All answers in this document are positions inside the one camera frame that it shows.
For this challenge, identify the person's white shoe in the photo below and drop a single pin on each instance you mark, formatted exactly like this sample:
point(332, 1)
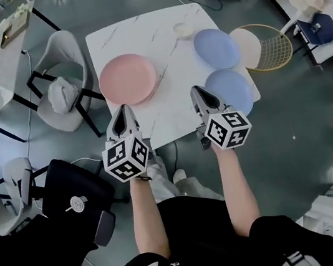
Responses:
point(179, 175)

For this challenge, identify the light grey shell chair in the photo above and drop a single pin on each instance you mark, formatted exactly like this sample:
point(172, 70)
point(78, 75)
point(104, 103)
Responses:
point(2, 216)

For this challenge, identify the blue big plate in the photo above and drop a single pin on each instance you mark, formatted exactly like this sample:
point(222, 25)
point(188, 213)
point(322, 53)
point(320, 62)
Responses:
point(215, 48)
point(235, 89)

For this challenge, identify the small cream bowl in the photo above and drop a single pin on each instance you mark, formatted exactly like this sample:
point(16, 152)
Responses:
point(182, 29)

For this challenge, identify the person's left forearm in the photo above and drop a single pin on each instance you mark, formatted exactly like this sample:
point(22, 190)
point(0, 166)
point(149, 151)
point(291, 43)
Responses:
point(147, 217)

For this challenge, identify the cream seat cushion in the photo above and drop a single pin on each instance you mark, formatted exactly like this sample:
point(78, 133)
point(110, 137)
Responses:
point(248, 47)

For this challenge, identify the person's grey trousers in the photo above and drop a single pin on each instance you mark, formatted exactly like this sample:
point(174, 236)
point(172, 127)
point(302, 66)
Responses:
point(191, 188)

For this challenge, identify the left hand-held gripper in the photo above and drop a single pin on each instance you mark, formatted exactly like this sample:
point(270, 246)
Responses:
point(126, 155)

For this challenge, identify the wooden tray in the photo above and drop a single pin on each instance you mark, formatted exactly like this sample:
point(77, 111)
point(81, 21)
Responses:
point(14, 28)

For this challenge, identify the person's black shirt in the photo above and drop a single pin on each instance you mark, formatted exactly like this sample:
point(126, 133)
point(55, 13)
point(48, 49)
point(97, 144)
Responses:
point(199, 234)

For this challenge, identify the black office chair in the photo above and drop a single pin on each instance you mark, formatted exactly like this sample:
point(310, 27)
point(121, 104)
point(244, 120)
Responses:
point(61, 241)

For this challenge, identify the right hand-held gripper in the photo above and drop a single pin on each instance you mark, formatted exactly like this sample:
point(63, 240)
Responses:
point(229, 131)

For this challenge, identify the person's right forearm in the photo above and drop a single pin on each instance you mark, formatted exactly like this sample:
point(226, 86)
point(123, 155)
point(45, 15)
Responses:
point(237, 190)

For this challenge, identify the grey bundled cloth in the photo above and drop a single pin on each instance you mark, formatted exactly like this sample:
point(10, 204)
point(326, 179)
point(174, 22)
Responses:
point(62, 94)

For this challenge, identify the grey upholstered chair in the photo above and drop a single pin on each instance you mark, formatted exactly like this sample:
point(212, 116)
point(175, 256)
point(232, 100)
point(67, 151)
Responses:
point(61, 52)

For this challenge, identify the pink big plate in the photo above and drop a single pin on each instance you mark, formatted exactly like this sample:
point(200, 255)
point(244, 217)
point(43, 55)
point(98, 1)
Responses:
point(127, 79)

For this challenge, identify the blue chair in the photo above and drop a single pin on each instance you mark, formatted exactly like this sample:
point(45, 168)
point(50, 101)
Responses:
point(324, 30)

